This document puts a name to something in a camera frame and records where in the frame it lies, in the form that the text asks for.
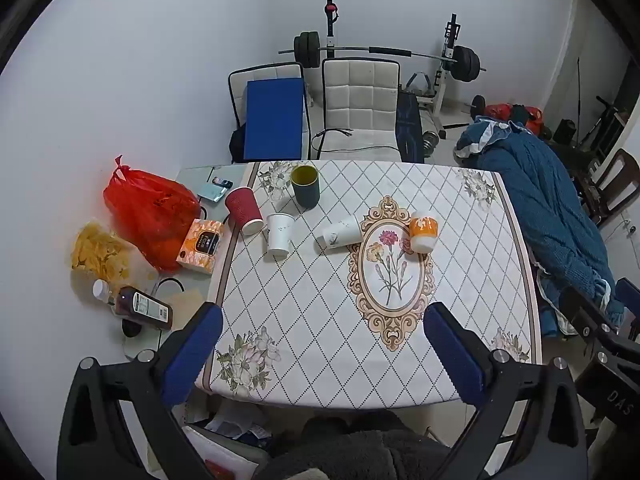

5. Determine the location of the dark green cup yellow inside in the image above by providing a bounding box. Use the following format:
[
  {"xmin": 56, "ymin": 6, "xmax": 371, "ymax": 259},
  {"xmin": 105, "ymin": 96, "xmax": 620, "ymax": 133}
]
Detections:
[{"xmin": 290, "ymin": 164, "xmax": 321, "ymax": 209}]

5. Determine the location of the plain white paper cup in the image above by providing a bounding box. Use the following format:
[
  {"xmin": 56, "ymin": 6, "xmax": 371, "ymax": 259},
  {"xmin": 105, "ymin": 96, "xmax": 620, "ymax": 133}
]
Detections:
[{"xmin": 265, "ymin": 212, "xmax": 295, "ymax": 256}]

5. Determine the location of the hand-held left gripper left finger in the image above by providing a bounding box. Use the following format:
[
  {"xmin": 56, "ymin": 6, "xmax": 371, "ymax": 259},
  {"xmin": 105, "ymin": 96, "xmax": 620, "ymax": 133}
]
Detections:
[{"xmin": 57, "ymin": 302, "xmax": 224, "ymax": 480}]

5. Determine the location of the blue and white cloth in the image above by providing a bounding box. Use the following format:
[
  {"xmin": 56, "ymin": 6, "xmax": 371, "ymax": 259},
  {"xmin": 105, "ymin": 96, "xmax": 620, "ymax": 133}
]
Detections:
[{"xmin": 454, "ymin": 114, "xmax": 522, "ymax": 159}]

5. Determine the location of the white bag with papers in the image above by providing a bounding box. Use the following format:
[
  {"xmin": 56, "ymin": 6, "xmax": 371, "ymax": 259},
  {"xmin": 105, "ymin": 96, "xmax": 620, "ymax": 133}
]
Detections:
[{"xmin": 181, "ymin": 399, "xmax": 274, "ymax": 480}]

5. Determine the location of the blue knitted sweater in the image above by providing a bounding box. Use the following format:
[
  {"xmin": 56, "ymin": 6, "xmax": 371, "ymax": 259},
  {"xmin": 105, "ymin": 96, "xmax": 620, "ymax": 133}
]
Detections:
[{"xmin": 477, "ymin": 127, "xmax": 625, "ymax": 338}]

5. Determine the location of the white barbell rack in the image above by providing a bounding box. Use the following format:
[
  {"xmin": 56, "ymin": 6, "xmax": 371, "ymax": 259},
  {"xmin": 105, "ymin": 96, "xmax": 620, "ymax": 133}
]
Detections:
[{"xmin": 322, "ymin": 0, "xmax": 465, "ymax": 134}]

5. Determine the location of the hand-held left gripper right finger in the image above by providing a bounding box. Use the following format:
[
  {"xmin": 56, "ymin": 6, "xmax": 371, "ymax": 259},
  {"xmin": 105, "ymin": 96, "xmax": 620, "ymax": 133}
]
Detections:
[{"xmin": 423, "ymin": 302, "xmax": 589, "ymax": 480}]

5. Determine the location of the clear bag of yellow chips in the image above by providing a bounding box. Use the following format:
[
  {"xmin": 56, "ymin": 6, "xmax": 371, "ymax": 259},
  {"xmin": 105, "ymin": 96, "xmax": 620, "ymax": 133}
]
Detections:
[{"xmin": 70, "ymin": 219, "xmax": 135, "ymax": 282}]

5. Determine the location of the chrome dumbbell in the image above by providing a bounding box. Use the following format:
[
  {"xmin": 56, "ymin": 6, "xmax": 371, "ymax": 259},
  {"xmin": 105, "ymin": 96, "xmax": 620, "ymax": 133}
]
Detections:
[{"xmin": 422, "ymin": 129, "xmax": 449, "ymax": 154}]

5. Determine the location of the white padded chair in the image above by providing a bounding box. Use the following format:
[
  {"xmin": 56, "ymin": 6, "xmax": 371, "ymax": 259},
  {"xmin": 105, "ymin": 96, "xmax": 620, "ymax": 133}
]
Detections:
[
  {"xmin": 228, "ymin": 62, "xmax": 312, "ymax": 162},
  {"xmin": 309, "ymin": 57, "xmax": 404, "ymax": 162}
]

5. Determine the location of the red ribbed paper cup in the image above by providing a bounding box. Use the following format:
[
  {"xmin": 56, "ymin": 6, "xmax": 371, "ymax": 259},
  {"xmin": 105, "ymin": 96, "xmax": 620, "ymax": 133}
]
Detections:
[{"xmin": 224, "ymin": 186, "xmax": 265, "ymax": 236}]

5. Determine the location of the floral diamond pattern tablecloth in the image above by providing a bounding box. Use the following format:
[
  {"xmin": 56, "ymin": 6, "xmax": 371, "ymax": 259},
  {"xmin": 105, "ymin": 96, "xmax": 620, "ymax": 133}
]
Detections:
[{"xmin": 192, "ymin": 160, "xmax": 546, "ymax": 409}]

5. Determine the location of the orange and white cup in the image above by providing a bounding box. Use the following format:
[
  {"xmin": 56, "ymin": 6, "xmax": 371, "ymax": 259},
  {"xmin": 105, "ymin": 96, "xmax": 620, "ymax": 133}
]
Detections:
[{"xmin": 408, "ymin": 211, "xmax": 440, "ymax": 255}]

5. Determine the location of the grey fleece clothing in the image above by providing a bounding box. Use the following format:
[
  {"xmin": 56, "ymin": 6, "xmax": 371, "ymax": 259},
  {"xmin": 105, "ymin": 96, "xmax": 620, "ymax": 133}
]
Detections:
[{"xmin": 259, "ymin": 409, "xmax": 452, "ymax": 480}]

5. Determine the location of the black backpack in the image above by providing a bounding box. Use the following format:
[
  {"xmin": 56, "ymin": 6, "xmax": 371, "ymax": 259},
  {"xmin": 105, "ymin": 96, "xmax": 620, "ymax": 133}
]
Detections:
[{"xmin": 228, "ymin": 126, "xmax": 247, "ymax": 164}]

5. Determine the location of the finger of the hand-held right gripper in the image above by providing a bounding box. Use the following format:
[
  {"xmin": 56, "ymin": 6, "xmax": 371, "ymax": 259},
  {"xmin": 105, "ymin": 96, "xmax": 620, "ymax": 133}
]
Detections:
[
  {"xmin": 559, "ymin": 285, "xmax": 627, "ymax": 361},
  {"xmin": 615, "ymin": 277, "xmax": 640, "ymax": 342}
]

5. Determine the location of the brown wooden chair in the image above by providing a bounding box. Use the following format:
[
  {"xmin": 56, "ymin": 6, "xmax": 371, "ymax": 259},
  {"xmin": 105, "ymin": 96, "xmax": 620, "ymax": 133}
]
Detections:
[{"xmin": 581, "ymin": 148, "xmax": 640, "ymax": 227}]

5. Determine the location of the white printed paper cup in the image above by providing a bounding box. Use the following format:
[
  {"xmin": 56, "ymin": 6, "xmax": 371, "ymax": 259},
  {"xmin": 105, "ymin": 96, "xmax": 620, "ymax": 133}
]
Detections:
[{"xmin": 313, "ymin": 214, "xmax": 362, "ymax": 253}]

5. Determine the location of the blue board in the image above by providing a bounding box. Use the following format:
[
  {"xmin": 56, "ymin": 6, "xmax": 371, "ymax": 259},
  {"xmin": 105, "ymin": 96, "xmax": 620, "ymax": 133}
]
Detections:
[{"xmin": 243, "ymin": 78, "xmax": 307, "ymax": 162}]

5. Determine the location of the black barbell with weight plates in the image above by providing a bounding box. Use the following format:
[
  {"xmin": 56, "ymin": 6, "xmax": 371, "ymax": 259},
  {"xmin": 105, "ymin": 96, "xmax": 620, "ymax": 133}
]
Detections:
[{"xmin": 278, "ymin": 31, "xmax": 488, "ymax": 84}]

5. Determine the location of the orange tissue box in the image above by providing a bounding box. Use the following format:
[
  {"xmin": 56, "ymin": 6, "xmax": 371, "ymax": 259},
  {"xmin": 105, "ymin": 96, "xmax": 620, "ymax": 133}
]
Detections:
[{"xmin": 175, "ymin": 218, "xmax": 225, "ymax": 275}]

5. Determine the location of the red plastic bag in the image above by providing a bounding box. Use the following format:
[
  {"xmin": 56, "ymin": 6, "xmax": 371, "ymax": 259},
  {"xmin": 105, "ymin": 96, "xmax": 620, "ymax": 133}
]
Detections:
[{"xmin": 103, "ymin": 155, "xmax": 202, "ymax": 274}]

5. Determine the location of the dark bottle with white cap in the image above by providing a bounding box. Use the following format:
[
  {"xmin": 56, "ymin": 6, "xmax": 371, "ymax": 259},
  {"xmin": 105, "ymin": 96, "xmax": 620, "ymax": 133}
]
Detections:
[{"xmin": 92, "ymin": 279, "xmax": 174, "ymax": 331}]

